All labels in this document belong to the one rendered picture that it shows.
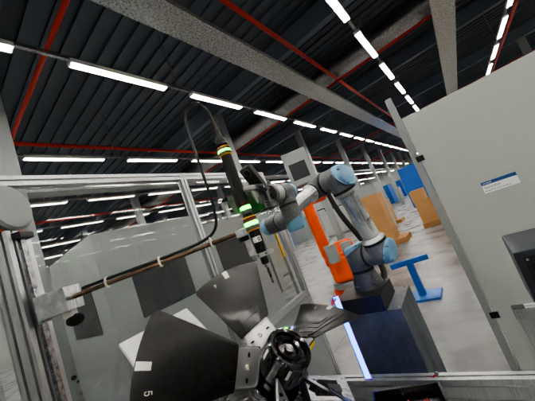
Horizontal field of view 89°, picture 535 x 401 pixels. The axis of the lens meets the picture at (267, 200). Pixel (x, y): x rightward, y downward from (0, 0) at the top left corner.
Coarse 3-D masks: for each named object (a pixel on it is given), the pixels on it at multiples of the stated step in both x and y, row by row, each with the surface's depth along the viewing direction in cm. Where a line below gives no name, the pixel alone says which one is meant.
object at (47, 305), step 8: (64, 288) 79; (72, 288) 82; (40, 296) 78; (48, 296) 78; (56, 296) 78; (64, 296) 78; (80, 296) 84; (40, 304) 78; (48, 304) 78; (56, 304) 78; (64, 304) 78; (72, 304) 80; (80, 304) 83; (40, 312) 78; (48, 312) 78; (56, 312) 78; (64, 312) 79; (40, 320) 78; (48, 320) 81
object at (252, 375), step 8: (240, 352) 67; (256, 352) 69; (240, 360) 67; (248, 360) 67; (256, 360) 68; (240, 368) 66; (256, 368) 68; (240, 376) 66; (248, 376) 67; (256, 376) 67; (240, 384) 65; (248, 384) 66; (256, 384) 67
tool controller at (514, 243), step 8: (520, 232) 79; (528, 232) 77; (504, 240) 79; (512, 240) 77; (520, 240) 76; (528, 240) 74; (512, 248) 74; (520, 248) 73; (528, 248) 71; (512, 256) 77; (520, 256) 72; (528, 256) 71; (520, 264) 73; (528, 264) 72; (520, 272) 76; (528, 272) 73; (528, 280) 73; (528, 288) 75
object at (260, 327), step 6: (264, 318) 80; (258, 324) 79; (264, 324) 79; (270, 324) 78; (252, 330) 79; (258, 330) 78; (264, 330) 78; (270, 330) 77; (246, 336) 79; (252, 336) 78; (264, 336) 77; (246, 342) 78; (258, 342) 76; (264, 342) 76
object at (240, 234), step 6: (240, 234) 82; (246, 234) 83; (240, 240) 81; (246, 240) 82; (246, 246) 82; (252, 246) 83; (252, 252) 81; (264, 252) 79; (270, 252) 80; (252, 258) 81; (258, 258) 80
